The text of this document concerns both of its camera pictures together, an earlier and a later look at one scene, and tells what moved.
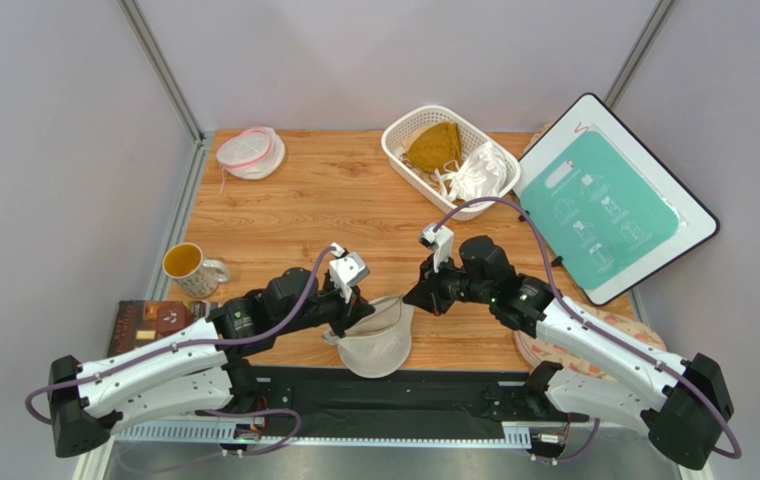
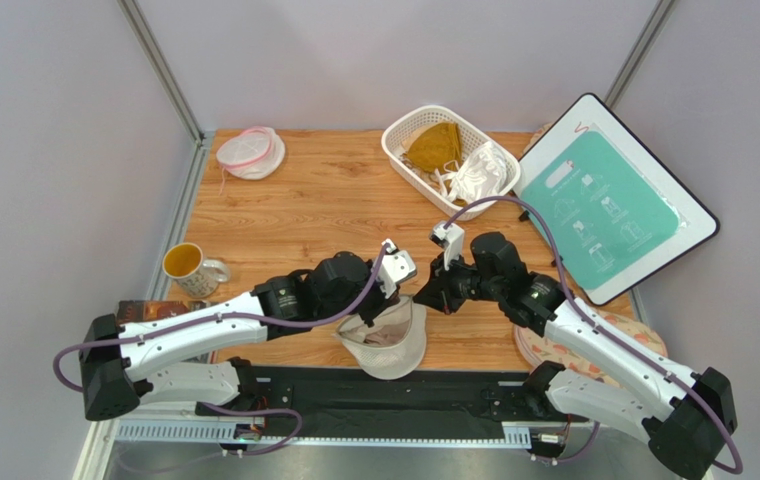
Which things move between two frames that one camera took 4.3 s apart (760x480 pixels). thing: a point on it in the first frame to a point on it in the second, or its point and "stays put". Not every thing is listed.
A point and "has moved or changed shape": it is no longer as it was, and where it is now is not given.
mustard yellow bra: x=436 y=144 stays put
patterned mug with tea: x=197 y=277 stays put
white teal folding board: x=610 y=205 stays put
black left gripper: x=352 y=313 to x=382 y=302
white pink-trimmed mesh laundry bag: x=253 y=153 stays put
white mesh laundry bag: x=380 y=343 has moved or changed shape
